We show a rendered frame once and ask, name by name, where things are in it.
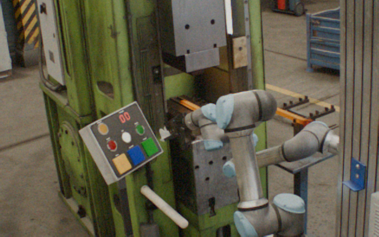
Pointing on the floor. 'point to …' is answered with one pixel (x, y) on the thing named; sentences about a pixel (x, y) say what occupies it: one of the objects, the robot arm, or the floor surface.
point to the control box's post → (125, 206)
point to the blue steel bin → (323, 39)
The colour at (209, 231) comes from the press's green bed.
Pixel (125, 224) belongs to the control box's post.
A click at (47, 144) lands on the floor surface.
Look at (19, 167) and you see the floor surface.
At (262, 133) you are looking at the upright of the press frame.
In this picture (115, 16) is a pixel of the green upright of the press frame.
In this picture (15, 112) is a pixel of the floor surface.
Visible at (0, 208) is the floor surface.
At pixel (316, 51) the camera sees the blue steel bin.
